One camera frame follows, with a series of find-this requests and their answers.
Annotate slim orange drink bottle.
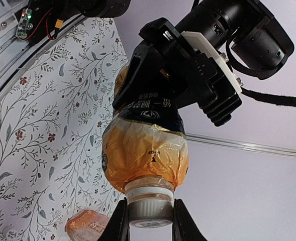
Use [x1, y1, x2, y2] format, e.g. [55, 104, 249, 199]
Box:
[101, 65, 190, 201]

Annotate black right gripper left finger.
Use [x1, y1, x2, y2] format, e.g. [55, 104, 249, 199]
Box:
[98, 198, 130, 241]

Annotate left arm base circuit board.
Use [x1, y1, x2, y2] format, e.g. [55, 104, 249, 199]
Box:
[16, 8, 33, 40]

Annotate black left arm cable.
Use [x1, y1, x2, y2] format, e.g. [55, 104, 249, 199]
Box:
[225, 0, 296, 108]

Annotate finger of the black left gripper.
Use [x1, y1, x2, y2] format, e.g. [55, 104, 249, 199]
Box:
[113, 41, 163, 110]
[160, 67, 218, 108]

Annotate white slim bottle cap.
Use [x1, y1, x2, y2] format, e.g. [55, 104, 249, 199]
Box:
[127, 193, 174, 228]

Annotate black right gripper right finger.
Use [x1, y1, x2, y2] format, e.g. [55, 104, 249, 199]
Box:
[172, 199, 207, 241]

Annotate left aluminium frame post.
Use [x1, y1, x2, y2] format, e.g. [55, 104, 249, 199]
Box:
[186, 134, 296, 158]

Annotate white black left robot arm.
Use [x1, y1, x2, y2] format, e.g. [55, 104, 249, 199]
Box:
[113, 1, 294, 127]

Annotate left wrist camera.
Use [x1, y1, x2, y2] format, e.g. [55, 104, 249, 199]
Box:
[181, 31, 242, 94]

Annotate floral patterned table mat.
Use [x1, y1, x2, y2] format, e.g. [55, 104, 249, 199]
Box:
[0, 18, 127, 240]

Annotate aluminium front rail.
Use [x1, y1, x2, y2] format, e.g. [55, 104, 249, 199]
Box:
[0, 1, 86, 102]

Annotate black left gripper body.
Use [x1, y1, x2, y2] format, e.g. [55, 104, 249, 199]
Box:
[139, 18, 241, 126]

